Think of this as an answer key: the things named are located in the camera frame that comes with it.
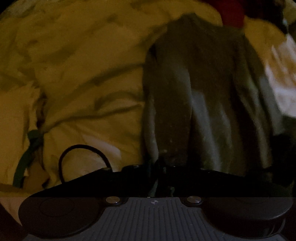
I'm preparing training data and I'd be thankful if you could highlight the black cable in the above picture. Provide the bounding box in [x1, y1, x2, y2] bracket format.
[12, 129, 114, 189]

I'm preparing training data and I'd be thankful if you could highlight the yellow floral bed sheet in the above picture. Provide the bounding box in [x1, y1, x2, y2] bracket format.
[1, 1, 295, 221]

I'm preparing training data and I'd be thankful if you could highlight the dark dotted small shirt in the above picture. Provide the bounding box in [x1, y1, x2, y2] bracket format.
[143, 14, 285, 175]

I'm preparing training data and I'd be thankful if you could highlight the red cloth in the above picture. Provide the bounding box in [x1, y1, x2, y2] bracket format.
[208, 0, 245, 29]

